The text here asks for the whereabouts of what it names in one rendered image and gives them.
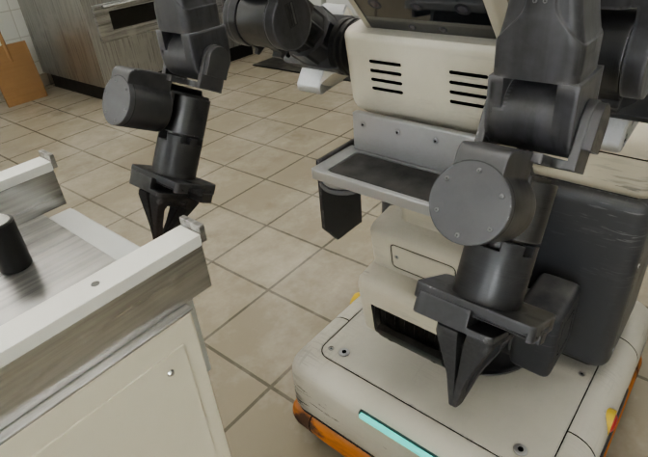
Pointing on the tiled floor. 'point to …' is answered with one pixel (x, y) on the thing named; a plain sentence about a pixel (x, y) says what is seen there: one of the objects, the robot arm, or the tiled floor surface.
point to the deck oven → (96, 23)
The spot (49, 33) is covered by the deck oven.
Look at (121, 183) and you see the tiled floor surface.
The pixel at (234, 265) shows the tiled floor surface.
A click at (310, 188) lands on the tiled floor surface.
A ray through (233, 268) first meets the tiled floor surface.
